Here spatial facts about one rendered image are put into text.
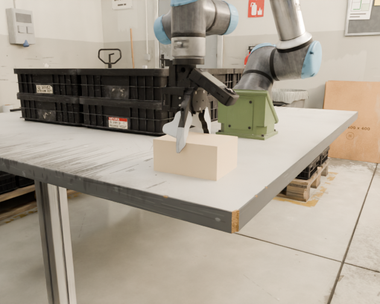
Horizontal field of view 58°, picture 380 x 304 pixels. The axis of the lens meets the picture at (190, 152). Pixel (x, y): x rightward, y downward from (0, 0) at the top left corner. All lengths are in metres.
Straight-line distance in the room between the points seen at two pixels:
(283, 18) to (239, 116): 0.33
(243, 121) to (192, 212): 0.61
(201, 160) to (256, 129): 0.47
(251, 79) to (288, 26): 0.20
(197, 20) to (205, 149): 0.27
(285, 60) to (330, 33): 3.02
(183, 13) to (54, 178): 0.48
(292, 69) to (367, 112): 2.80
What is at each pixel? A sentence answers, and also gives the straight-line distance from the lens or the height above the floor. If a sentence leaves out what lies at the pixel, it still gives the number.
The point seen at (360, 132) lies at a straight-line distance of 3.96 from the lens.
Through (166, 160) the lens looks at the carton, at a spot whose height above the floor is 0.73.
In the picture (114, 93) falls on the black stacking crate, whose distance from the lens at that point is 1.29.
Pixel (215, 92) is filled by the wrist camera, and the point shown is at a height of 0.88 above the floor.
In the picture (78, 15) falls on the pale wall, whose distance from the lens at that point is 5.64.
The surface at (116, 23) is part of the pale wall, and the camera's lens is 5.74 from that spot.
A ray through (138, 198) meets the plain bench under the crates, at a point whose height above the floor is 0.68.
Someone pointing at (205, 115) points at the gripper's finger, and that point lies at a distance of 0.82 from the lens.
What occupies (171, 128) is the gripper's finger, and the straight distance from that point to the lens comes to 0.76.
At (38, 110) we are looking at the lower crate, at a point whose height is 0.75.
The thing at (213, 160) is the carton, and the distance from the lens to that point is 0.72.
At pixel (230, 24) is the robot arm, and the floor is 1.03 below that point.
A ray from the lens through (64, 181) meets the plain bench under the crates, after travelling 0.85.
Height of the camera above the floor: 0.93
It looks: 14 degrees down
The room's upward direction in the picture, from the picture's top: straight up
